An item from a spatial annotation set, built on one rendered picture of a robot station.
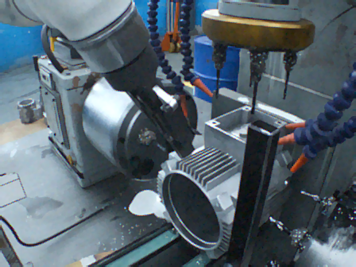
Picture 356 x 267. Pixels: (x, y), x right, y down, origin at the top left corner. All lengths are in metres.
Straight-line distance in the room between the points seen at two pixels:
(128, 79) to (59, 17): 0.12
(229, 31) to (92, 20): 0.18
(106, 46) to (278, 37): 0.22
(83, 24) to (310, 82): 0.49
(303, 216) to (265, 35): 0.38
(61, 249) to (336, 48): 0.78
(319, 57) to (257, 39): 0.27
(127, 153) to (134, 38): 0.35
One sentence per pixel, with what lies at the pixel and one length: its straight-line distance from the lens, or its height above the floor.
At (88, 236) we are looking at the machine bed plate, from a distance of 0.79.
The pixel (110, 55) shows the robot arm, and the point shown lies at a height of 1.30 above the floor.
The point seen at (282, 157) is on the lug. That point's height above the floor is 1.08.
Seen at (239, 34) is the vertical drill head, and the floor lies 1.32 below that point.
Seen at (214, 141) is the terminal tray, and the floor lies 1.12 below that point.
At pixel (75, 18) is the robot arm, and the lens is 0.32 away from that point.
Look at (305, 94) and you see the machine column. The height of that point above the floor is 1.16.
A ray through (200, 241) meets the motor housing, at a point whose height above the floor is 0.94.
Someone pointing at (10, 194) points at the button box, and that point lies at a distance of 0.57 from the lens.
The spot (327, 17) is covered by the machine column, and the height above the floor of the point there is 1.33.
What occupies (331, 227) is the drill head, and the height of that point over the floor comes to 1.14.
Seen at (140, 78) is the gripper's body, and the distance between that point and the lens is 0.37.
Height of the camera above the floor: 1.38
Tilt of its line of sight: 30 degrees down
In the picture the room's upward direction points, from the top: straight up
